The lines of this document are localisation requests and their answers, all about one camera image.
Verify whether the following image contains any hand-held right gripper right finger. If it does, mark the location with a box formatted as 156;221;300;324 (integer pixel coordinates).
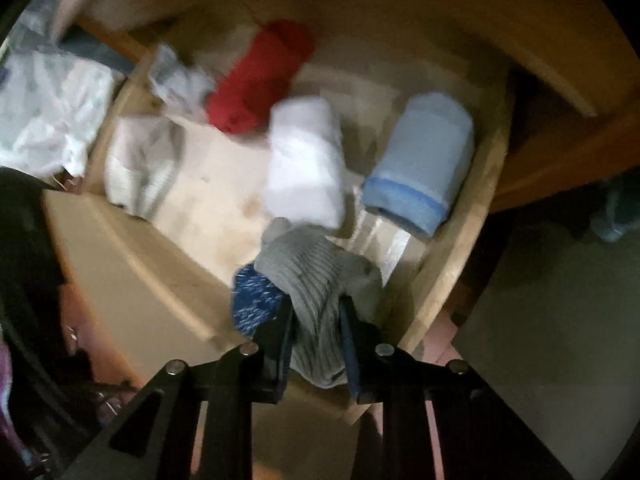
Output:
337;296;576;480

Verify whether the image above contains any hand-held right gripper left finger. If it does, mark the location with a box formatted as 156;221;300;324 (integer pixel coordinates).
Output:
60;295;296;480

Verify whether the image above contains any blue speckled underwear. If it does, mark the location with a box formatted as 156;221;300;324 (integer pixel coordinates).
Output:
231;262;287;338

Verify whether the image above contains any white item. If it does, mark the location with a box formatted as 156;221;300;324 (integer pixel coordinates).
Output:
255;217;386;390

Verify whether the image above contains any wooden drawer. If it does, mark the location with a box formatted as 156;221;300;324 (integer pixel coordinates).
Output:
42;10;516;411

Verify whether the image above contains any light blue sock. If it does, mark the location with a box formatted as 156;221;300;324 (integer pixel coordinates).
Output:
361;92;475;238

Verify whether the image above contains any red sock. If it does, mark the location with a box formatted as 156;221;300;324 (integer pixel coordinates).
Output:
206;20;316;136

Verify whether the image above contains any white striped cloth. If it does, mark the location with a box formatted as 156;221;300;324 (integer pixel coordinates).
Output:
104;117;187;218

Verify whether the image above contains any white patterned bedding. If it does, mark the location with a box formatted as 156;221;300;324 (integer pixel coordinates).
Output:
0;50;118;178

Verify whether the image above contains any grey box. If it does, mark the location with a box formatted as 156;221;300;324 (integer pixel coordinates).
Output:
450;200;640;480

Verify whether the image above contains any crumpled grey-white cloth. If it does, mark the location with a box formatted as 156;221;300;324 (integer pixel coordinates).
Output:
147;45;216;123

